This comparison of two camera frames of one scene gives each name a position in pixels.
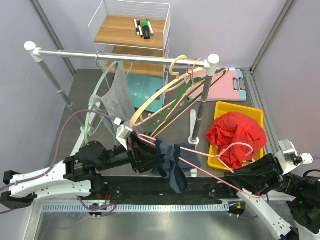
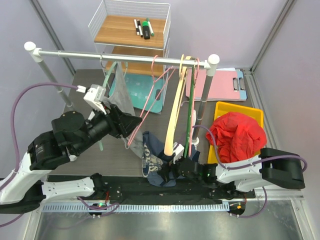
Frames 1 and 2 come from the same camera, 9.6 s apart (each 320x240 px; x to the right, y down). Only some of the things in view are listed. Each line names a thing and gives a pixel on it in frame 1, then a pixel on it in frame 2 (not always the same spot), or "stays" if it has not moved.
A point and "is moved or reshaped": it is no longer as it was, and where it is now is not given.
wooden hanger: x=179 y=79 → x=183 y=69
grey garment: x=118 y=103 stays
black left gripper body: x=135 y=157 → x=106 y=124
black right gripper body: x=272 y=176 → x=169 y=166
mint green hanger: x=93 y=92 → x=100 y=142
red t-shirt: x=238 y=136 stays
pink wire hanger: x=180 y=152 → x=155 y=81
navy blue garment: x=178 y=159 is moved or reshaped
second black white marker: x=138 y=21 stays
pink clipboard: x=224 y=85 stays
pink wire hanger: x=154 y=135 → x=193 y=106
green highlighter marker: x=146 y=30 stays
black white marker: x=137 y=30 stays
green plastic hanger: x=223 y=71 → x=189 y=111
